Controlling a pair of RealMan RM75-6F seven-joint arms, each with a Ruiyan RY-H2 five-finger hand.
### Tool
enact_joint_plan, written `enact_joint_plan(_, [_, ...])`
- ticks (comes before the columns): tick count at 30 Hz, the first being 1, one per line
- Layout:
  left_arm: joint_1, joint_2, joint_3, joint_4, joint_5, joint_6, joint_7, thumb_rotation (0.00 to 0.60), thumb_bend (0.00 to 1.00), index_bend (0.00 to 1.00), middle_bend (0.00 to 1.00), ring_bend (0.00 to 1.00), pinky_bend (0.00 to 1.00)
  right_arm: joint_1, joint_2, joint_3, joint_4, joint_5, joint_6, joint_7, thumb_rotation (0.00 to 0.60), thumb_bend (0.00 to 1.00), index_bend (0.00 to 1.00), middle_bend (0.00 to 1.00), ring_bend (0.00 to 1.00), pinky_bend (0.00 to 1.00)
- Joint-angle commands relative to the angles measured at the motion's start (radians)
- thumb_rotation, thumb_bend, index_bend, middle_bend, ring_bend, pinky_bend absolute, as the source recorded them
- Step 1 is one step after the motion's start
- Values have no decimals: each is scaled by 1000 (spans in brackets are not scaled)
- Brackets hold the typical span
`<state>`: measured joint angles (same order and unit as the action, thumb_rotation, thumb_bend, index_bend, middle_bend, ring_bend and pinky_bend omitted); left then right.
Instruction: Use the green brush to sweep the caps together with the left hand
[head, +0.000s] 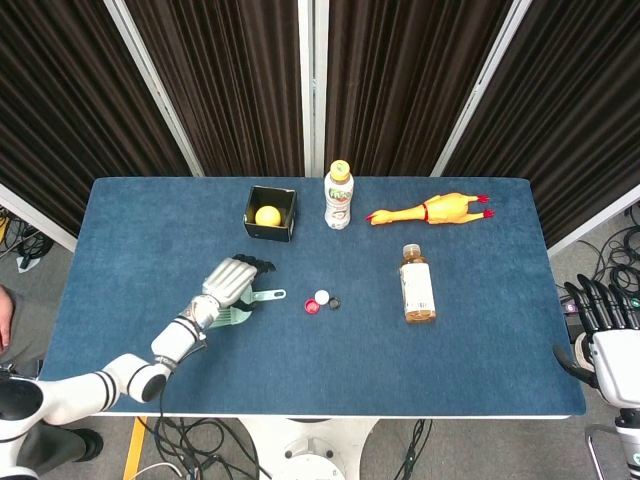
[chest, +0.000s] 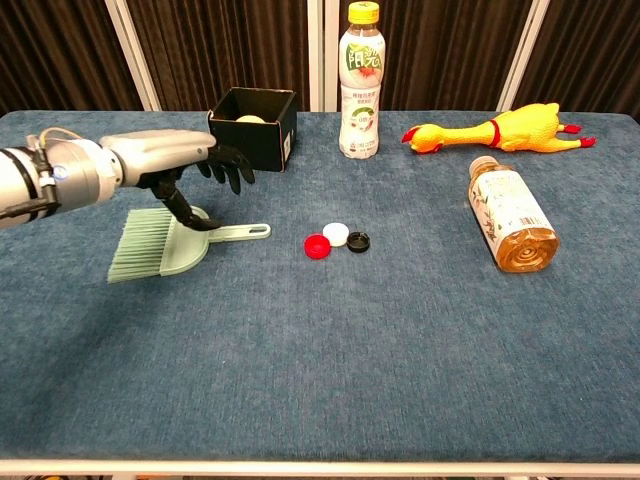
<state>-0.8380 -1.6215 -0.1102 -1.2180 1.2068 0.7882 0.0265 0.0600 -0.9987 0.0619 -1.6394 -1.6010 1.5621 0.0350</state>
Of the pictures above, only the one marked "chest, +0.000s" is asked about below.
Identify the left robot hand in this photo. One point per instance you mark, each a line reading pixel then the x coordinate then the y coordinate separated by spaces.
pixel 160 155

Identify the light green small broom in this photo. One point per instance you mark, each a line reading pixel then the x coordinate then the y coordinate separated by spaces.
pixel 160 250

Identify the red bottle cap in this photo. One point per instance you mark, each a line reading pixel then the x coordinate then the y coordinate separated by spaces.
pixel 317 246

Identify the white bottle cap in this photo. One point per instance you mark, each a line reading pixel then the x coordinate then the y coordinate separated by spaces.
pixel 335 233

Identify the yellow-capped white drink bottle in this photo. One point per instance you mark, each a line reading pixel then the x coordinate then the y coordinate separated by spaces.
pixel 359 100

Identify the black bottle cap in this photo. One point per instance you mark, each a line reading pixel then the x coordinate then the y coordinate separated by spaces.
pixel 358 242

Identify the amber tea bottle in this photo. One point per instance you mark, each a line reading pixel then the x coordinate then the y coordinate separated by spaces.
pixel 510 215

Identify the pale yellow ball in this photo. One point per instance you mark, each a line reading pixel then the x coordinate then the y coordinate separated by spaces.
pixel 250 119

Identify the black cardboard box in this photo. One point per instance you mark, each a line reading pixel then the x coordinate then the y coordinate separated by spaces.
pixel 255 135

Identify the dark brown curtain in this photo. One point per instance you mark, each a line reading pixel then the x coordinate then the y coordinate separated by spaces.
pixel 225 45

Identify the blue table cloth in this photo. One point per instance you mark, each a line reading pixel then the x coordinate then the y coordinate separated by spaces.
pixel 320 325

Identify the yellow rubber chicken toy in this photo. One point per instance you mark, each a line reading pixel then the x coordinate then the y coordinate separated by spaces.
pixel 520 131

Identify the white frame post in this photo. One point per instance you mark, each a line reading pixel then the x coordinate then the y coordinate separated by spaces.
pixel 317 55
pixel 522 55
pixel 134 55

